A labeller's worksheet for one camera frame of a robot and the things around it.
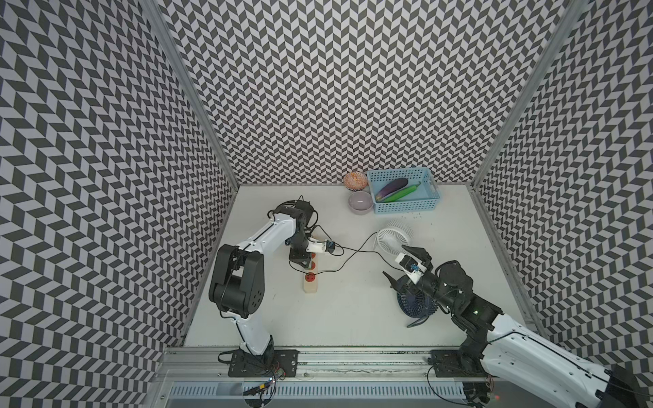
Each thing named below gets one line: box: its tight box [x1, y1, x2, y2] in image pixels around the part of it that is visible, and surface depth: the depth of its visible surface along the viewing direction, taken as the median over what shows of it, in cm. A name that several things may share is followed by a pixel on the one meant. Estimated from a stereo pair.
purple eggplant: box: [375, 177, 409, 202], surface depth 114 cm
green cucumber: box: [383, 181, 422, 203], surface depth 114 cm
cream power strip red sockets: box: [302, 252, 318, 294], surface depth 88 cm
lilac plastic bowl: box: [347, 191, 374, 216], surface depth 110 cm
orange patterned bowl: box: [343, 170, 369, 192], surface depth 121 cm
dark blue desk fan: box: [396, 290, 438, 329], surface depth 79 cm
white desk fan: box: [376, 218, 415, 255], surface depth 93 cm
